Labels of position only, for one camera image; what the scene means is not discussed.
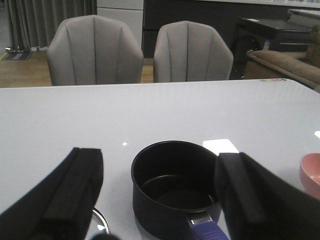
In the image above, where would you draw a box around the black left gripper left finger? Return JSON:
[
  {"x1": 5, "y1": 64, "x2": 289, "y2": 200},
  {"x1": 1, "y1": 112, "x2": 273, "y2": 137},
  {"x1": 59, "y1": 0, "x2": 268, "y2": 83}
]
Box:
[{"x1": 0, "y1": 147, "x2": 104, "y2": 240}]

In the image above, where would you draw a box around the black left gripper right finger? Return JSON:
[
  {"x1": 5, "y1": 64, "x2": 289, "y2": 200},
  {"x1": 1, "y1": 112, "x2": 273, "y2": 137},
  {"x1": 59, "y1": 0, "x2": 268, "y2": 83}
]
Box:
[{"x1": 214, "y1": 152, "x2": 320, "y2": 240}]

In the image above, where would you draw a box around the glass lid purple knob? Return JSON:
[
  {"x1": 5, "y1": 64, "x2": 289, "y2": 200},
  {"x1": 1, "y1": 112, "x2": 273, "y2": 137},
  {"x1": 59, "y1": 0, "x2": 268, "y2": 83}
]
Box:
[{"x1": 85, "y1": 207, "x2": 111, "y2": 240}]

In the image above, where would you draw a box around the pink plastic bowl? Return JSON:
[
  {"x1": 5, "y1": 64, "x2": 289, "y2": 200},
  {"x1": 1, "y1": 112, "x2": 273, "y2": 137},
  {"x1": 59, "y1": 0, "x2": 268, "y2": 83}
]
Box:
[{"x1": 299, "y1": 152, "x2": 320, "y2": 200}]

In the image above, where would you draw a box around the left grey upholstered chair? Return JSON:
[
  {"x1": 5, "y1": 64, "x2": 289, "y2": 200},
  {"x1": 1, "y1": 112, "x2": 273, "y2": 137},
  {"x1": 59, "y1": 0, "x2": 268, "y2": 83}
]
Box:
[{"x1": 47, "y1": 15, "x2": 144, "y2": 86}]

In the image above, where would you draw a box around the grey upholstered chair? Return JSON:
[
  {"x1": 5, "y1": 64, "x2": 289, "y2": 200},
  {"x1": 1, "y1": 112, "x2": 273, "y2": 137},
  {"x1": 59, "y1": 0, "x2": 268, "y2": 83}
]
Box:
[
  {"x1": 47, "y1": 15, "x2": 144, "y2": 86},
  {"x1": 153, "y1": 20, "x2": 234, "y2": 83}
]

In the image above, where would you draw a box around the right grey upholstered chair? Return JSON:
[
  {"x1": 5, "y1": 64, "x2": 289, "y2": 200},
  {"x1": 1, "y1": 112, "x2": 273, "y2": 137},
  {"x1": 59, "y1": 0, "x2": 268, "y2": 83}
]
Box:
[{"x1": 153, "y1": 20, "x2": 234, "y2": 83}]

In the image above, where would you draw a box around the black side table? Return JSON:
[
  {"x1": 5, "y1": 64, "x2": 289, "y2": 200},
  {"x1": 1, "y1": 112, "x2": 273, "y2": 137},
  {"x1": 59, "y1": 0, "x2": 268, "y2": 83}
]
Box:
[{"x1": 230, "y1": 18, "x2": 312, "y2": 63}]

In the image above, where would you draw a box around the grey curtain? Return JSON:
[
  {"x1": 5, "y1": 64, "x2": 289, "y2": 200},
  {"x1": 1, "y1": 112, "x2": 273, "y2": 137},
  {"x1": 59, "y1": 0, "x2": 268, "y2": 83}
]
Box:
[{"x1": 3, "y1": 0, "x2": 98, "y2": 53}]

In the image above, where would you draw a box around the white cabinet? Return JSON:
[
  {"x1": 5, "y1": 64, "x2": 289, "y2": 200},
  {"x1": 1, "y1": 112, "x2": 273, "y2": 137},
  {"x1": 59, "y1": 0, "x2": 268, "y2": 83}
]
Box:
[{"x1": 96, "y1": 0, "x2": 145, "y2": 50}]

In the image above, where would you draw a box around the dark blue saucepan purple handle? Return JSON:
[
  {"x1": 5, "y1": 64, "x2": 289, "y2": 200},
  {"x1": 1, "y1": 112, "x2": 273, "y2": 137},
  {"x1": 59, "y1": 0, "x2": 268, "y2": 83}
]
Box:
[{"x1": 131, "y1": 140, "x2": 227, "y2": 240}]

